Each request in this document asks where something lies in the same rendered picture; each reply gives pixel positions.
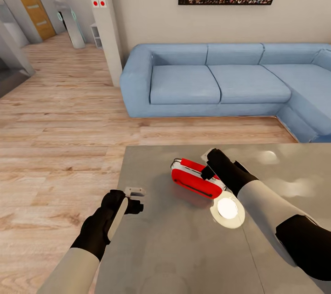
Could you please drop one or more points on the standing mirror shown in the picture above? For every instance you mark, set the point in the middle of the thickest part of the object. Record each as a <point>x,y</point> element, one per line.
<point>69,20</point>

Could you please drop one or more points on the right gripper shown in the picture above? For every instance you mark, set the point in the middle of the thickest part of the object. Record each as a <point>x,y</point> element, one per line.
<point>207,173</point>

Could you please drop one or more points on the radio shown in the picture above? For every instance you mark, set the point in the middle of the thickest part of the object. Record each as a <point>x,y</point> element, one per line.
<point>187,173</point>

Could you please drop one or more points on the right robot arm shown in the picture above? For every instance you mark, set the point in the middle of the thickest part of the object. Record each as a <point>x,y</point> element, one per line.
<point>297,237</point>

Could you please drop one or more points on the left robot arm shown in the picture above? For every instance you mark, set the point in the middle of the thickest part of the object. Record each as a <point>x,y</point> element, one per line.
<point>75,272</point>

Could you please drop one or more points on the coffee table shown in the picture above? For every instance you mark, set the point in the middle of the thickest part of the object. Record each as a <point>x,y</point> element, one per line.
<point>186,243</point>

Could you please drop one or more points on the stairs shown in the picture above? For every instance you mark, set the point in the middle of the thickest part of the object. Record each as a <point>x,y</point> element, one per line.
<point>10,78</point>

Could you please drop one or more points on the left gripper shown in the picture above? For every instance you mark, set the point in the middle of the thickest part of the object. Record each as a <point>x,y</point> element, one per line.
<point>134,207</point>

